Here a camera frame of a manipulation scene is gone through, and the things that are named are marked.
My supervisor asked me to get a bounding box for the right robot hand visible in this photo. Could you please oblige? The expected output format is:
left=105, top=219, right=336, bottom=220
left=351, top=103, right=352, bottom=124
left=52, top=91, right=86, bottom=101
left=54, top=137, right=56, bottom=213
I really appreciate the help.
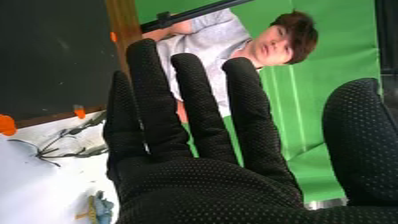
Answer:
left=102, top=38, right=398, bottom=224

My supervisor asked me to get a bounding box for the person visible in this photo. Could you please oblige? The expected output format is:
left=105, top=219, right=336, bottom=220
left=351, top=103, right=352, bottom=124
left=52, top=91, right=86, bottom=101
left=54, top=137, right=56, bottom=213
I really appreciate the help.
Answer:
left=141, top=8, right=322, bottom=125

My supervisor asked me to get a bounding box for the dark mat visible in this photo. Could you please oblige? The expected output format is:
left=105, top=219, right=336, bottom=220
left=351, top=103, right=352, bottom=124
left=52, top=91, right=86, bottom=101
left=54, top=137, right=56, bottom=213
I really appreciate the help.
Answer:
left=0, top=0, right=125, bottom=123

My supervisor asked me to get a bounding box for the blue flower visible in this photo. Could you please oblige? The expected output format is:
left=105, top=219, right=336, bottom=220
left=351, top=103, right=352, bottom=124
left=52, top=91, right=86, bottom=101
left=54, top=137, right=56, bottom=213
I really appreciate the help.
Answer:
left=91, top=190, right=118, bottom=224

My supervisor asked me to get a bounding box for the green sprig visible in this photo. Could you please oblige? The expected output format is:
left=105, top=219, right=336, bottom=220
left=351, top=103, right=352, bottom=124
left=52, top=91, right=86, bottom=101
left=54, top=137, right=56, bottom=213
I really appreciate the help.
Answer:
left=6, top=138, right=113, bottom=168
left=36, top=112, right=111, bottom=158

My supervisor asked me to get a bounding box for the white sheet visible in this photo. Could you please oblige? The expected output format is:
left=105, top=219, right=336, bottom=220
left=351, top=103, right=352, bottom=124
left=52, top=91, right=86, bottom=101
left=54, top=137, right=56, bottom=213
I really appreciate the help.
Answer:
left=0, top=110, right=121, bottom=224

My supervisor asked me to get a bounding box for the black stand pole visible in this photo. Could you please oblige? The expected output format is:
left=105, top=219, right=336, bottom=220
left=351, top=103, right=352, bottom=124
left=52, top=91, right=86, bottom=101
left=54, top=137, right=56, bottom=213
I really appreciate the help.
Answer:
left=139, top=0, right=258, bottom=34

